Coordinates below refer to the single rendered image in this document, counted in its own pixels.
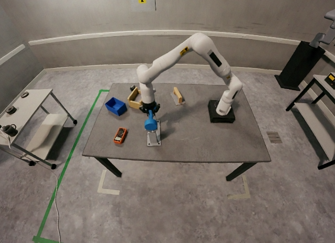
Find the light wooden crate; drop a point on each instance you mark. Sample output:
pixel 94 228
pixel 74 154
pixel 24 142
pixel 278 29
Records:
pixel 134 99

